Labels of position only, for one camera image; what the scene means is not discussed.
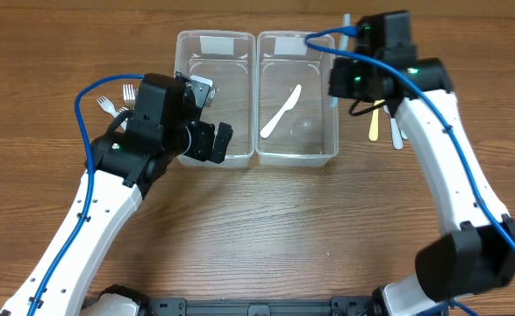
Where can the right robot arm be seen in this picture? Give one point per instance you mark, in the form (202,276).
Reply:
(475,252)

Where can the white plastic knife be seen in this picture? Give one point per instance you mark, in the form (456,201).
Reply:
(288,105)

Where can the right clear plastic container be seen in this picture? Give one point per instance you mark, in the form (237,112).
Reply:
(297,120)

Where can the yellow plastic knife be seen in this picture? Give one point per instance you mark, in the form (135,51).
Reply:
(373,131)

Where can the white plastic fork left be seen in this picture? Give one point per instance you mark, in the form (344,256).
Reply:
(107,105)

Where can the left clear plastic container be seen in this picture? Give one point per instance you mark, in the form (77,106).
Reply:
(228,59)

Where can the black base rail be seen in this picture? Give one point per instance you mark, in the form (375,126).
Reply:
(337,305)

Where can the metal fork tall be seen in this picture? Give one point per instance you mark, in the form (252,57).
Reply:
(129,95)

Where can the clear plastic container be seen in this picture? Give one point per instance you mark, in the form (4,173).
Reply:
(297,120)
(228,59)

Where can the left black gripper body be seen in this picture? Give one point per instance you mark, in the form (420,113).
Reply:
(213,143)

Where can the pale blue plastic knife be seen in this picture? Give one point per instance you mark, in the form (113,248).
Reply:
(343,44)

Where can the teal plastic knife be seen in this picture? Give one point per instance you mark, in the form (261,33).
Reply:
(403,135)

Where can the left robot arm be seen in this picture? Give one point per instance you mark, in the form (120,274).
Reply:
(121,166)

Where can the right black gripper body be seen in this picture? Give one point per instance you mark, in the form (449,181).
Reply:
(340,81)

